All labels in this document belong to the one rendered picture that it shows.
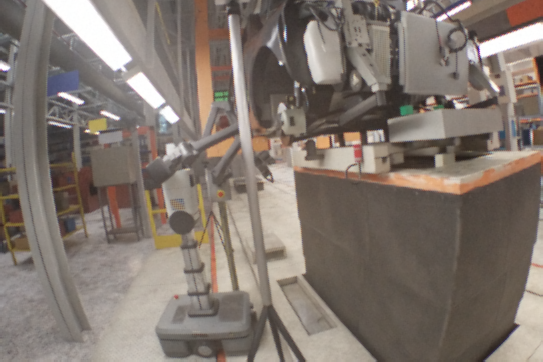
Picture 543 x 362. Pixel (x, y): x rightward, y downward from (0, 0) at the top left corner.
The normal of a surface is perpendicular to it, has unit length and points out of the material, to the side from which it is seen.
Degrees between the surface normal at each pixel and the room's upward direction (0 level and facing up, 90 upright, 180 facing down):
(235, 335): 90
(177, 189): 90
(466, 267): 90
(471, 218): 90
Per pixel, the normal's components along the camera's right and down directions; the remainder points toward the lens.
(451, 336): 0.22, 0.00
